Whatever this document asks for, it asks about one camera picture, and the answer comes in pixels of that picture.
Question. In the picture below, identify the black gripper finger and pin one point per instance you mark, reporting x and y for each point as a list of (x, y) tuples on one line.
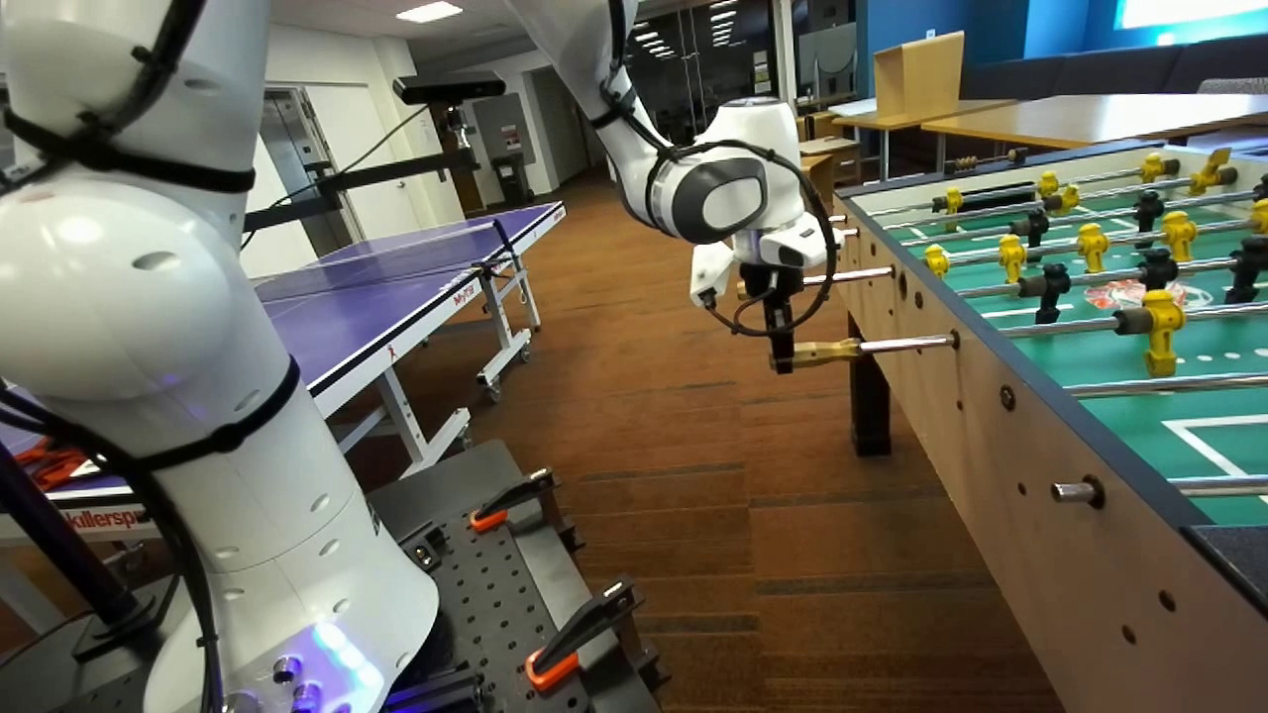
[(779, 319)]

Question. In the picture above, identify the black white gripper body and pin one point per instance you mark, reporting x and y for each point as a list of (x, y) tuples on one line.
[(758, 261)]

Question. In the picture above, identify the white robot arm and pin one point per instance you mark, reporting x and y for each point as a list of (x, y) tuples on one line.
[(157, 101)]

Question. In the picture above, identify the cardboard box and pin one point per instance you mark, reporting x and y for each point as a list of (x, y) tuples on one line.
[(923, 78)]

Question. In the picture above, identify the foosball table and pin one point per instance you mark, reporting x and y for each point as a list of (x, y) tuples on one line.
[(1085, 353)]

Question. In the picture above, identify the wooden desk background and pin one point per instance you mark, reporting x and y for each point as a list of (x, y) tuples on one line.
[(1056, 119)]

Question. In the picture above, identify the orange black clamp rear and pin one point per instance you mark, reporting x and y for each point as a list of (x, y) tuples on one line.
[(497, 513)]

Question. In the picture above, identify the orange black clamp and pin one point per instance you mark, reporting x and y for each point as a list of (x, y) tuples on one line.
[(497, 513), (562, 659)]

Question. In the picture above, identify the orange black clamp front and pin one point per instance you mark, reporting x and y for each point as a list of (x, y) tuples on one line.
[(562, 659)]

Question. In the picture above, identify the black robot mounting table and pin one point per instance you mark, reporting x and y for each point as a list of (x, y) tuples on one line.
[(503, 595)]

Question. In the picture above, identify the purple ping pong table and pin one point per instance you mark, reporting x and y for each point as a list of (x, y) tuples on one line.
[(381, 300)]

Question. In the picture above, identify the black camera on stand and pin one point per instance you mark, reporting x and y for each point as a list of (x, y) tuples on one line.
[(447, 94)]

